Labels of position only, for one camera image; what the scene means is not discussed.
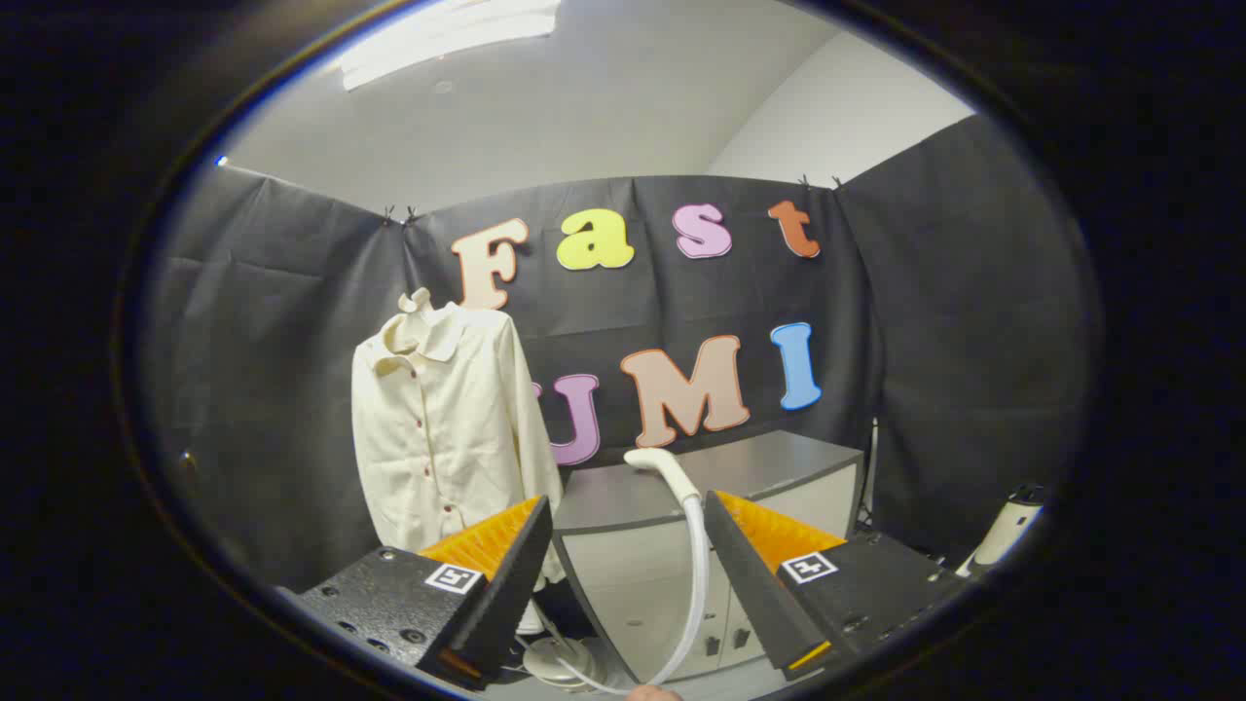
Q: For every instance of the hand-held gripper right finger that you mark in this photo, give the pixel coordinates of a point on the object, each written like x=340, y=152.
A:
x=754, y=584

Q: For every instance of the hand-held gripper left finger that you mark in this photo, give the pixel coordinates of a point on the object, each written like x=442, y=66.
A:
x=506, y=604

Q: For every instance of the white garment steamer head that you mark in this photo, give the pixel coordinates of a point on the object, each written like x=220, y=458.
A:
x=670, y=470

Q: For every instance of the cream button-up shirt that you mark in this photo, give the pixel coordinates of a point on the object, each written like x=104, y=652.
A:
x=448, y=419

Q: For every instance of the white round floor base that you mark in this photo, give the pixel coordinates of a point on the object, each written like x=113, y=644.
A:
x=555, y=664

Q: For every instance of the grey and white cabinet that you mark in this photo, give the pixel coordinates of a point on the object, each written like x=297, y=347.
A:
x=779, y=462

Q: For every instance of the white cylinder with dark cap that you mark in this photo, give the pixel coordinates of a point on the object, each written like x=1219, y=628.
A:
x=1007, y=526

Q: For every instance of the ceiling light panel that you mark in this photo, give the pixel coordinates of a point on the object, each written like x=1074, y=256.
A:
x=438, y=34

